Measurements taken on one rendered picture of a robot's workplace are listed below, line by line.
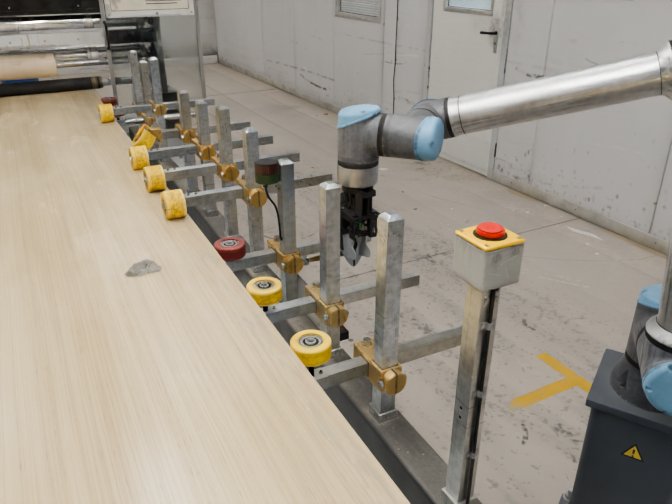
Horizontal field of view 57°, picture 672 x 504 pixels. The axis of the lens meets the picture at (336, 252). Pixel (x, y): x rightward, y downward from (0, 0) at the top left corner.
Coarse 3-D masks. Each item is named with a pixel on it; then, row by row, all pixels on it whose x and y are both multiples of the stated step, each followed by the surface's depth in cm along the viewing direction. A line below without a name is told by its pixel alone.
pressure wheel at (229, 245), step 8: (224, 240) 160; (232, 240) 161; (240, 240) 160; (216, 248) 156; (224, 248) 156; (232, 248) 156; (240, 248) 157; (224, 256) 156; (232, 256) 156; (240, 256) 157
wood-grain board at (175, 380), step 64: (0, 128) 266; (64, 128) 266; (0, 192) 194; (64, 192) 194; (128, 192) 194; (0, 256) 153; (64, 256) 153; (128, 256) 153; (192, 256) 153; (0, 320) 126; (64, 320) 126; (128, 320) 126; (192, 320) 126; (256, 320) 126; (0, 384) 107; (64, 384) 107; (128, 384) 107; (192, 384) 107; (256, 384) 107; (0, 448) 93; (64, 448) 93; (128, 448) 93; (192, 448) 93; (256, 448) 93; (320, 448) 93
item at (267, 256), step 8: (312, 240) 171; (368, 240) 177; (304, 248) 168; (312, 248) 169; (248, 256) 162; (256, 256) 162; (264, 256) 163; (272, 256) 164; (232, 264) 160; (240, 264) 161; (248, 264) 162; (256, 264) 163; (264, 264) 164
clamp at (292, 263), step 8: (272, 240) 169; (272, 248) 166; (280, 256) 162; (288, 256) 160; (296, 256) 160; (280, 264) 163; (288, 264) 159; (296, 264) 160; (288, 272) 161; (296, 272) 161
